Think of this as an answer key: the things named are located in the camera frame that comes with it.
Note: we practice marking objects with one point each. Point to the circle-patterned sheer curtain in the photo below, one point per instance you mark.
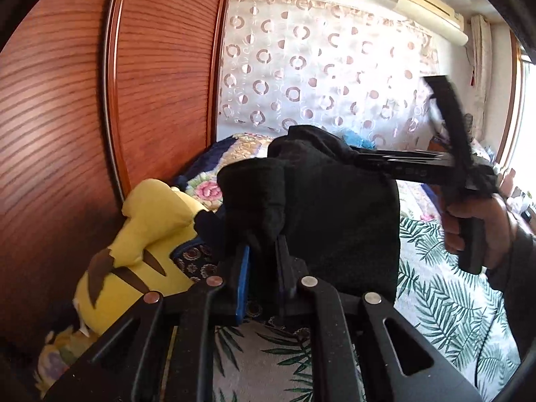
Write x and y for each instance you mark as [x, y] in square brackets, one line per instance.
[318, 58]

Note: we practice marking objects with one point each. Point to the person's right forearm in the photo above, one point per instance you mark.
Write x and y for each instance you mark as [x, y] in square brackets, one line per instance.
[519, 284]

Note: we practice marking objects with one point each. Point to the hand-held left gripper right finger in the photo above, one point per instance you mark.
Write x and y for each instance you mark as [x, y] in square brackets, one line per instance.
[284, 274]

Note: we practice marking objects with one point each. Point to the black printed t-shirt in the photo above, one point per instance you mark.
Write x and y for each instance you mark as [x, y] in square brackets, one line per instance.
[335, 217]

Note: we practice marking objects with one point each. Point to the yellow plush toy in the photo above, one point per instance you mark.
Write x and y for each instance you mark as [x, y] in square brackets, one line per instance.
[134, 251]

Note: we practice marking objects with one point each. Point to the leaf-print blanket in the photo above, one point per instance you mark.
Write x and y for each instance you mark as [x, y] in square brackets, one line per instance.
[439, 301]

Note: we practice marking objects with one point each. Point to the person's right hand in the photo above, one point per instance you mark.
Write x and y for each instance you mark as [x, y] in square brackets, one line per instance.
[500, 230]

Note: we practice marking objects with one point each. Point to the blue plastic bag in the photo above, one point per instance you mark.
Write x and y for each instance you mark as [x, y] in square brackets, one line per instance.
[356, 139]

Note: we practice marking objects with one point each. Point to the wooden slatted wardrobe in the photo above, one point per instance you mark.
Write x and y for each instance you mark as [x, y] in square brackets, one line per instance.
[63, 134]

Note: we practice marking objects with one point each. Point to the window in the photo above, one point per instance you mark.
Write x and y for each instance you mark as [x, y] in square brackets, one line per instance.
[523, 134]

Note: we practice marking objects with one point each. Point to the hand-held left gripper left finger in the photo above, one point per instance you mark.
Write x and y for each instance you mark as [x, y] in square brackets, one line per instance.
[243, 284]

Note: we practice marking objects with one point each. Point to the tied-back window curtain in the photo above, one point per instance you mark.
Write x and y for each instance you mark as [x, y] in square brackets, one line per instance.
[480, 71]

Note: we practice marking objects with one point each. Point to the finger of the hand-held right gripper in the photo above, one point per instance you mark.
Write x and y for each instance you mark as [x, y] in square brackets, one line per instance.
[398, 157]
[410, 171]

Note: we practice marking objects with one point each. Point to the wall air conditioner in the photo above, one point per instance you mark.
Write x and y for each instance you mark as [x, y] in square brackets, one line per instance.
[431, 16]

